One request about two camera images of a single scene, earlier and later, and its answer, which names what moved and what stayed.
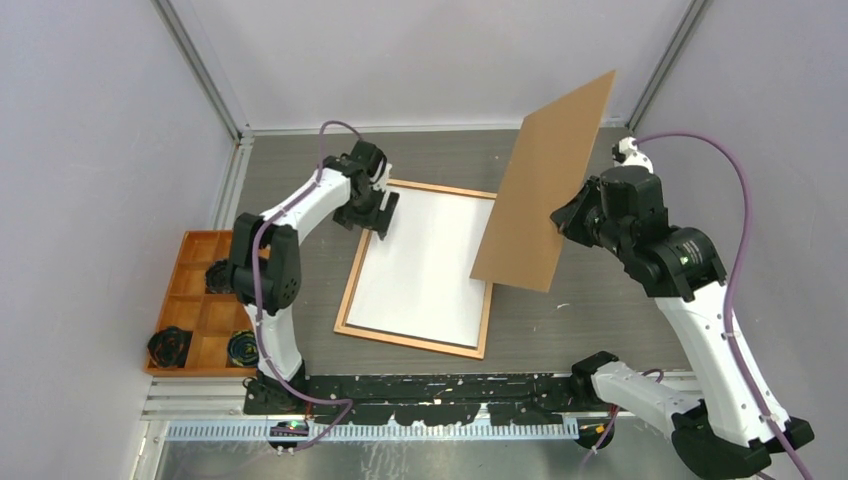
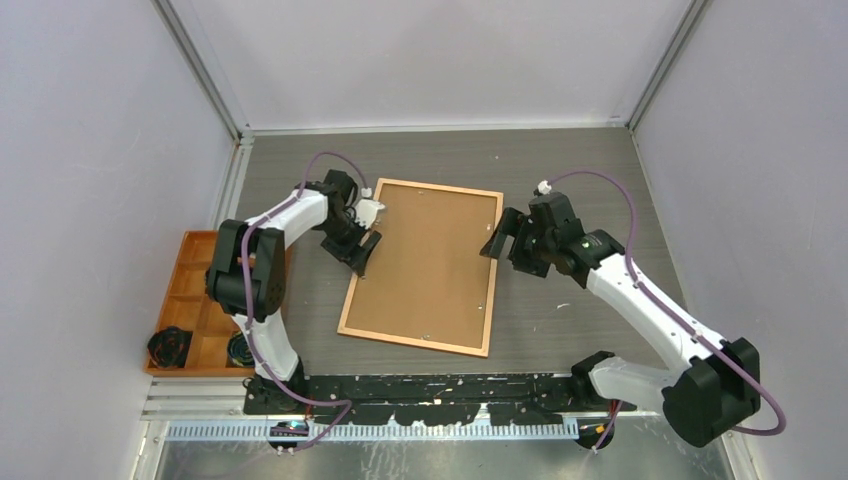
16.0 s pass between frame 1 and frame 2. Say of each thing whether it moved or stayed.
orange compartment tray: stayed
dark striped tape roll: stayed
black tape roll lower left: stayed
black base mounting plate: stayed
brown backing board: moved
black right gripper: moved
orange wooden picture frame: stayed
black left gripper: moved
